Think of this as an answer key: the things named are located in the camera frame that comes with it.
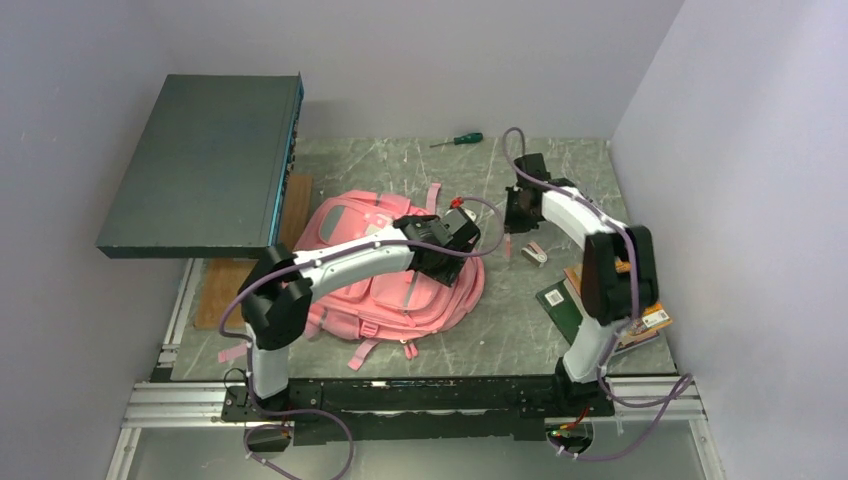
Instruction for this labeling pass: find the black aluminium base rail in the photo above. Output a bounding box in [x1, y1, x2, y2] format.
[122, 374, 704, 445]

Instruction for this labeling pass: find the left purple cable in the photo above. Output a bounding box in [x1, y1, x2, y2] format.
[218, 195, 508, 480]

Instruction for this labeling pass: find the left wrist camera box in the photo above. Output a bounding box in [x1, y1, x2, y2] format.
[450, 197, 477, 222]

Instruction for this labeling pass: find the green handled screwdriver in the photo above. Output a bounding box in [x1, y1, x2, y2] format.
[431, 132, 484, 148]

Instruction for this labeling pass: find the wooden board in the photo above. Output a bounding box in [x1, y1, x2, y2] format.
[193, 174, 314, 331]

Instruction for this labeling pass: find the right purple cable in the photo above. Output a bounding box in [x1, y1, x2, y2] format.
[501, 127, 694, 464]

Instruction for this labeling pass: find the pink pencil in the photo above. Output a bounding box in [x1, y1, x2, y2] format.
[503, 233, 512, 260]

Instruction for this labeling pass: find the dark grey flat box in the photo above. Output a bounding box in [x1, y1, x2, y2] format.
[95, 74, 304, 259]

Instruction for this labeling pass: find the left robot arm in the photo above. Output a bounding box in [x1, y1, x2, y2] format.
[232, 208, 480, 420]

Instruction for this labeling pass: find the pink white stapler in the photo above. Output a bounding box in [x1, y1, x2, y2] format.
[521, 241, 548, 268]

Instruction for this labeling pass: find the purple cable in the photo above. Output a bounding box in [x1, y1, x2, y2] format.
[501, 127, 694, 464]
[218, 195, 508, 480]

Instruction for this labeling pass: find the dark green book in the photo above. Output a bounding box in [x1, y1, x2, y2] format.
[535, 280, 660, 352]

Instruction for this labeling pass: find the orange comic book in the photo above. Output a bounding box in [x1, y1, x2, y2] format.
[616, 259, 673, 333]

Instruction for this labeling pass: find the pink student backpack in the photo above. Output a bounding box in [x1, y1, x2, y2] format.
[292, 190, 484, 370]

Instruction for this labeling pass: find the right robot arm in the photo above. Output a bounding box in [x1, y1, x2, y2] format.
[504, 154, 659, 415]

